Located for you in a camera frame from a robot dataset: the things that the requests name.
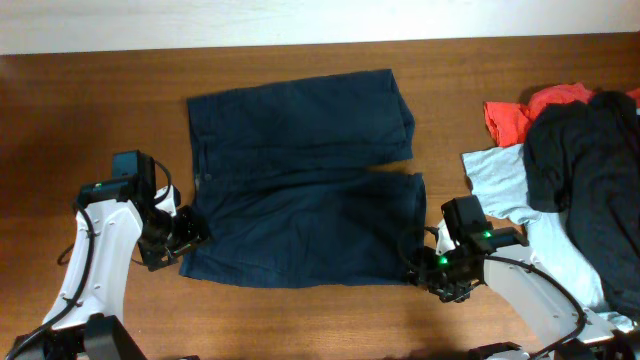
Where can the red orange garment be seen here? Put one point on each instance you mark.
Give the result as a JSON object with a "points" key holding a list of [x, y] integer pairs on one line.
{"points": [[508, 123]]}

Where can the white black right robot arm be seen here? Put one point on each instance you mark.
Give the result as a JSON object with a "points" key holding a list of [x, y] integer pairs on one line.
{"points": [[567, 328]]}

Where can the light blue patterned cloth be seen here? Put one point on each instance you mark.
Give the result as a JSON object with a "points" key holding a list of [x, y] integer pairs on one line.
{"points": [[498, 179]]}

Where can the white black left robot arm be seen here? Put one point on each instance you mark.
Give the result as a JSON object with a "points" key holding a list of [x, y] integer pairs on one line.
{"points": [[114, 218]]}

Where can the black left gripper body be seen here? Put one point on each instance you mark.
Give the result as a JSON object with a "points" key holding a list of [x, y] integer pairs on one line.
{"points": [[170, 235]]}

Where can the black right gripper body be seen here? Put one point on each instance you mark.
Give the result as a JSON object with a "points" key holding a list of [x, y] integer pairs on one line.
{"points": [[442, 274]]}

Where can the navy blue shorts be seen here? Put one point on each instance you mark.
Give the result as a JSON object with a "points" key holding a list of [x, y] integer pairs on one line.
{"points": [[292, 179]]}

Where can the dark navy garment pile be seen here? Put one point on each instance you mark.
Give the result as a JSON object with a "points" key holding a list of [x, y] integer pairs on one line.
{"points": [[582, 159]]}

